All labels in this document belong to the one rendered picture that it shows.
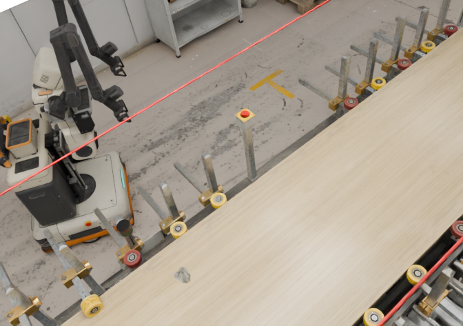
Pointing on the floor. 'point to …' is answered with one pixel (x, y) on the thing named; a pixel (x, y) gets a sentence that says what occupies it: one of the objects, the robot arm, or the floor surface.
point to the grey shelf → (190, 9)
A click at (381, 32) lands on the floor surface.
